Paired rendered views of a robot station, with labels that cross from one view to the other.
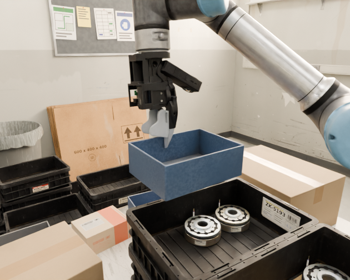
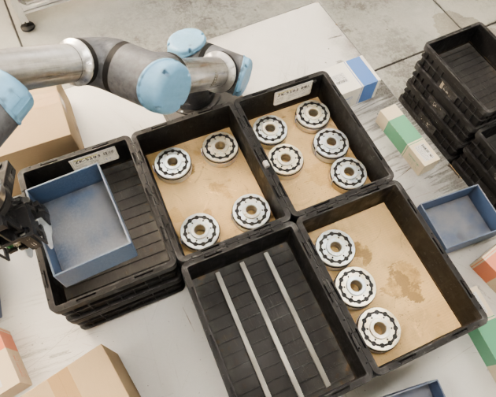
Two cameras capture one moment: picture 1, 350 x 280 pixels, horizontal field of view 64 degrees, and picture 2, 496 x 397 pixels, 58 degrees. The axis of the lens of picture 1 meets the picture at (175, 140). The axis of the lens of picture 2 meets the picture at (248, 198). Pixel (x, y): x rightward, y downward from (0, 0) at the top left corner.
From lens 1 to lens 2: 0.71 m
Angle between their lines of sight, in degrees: 72
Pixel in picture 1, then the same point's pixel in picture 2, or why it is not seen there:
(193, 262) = not seen: hidden behind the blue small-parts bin
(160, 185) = (128, 254)
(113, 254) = (35, 353)
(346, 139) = (166, 102)
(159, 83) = (27, 212)
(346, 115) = (158, 90)
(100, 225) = not seen: outside the picture
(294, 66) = (59, 64)
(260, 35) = (15, 67)
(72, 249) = (74, 379)
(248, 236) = not seen: hidden behind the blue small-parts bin
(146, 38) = not seen: outside the picture
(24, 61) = not seen: outside the picture
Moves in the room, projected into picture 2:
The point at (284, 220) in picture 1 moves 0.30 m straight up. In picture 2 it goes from (101, 158) to (64, 84)
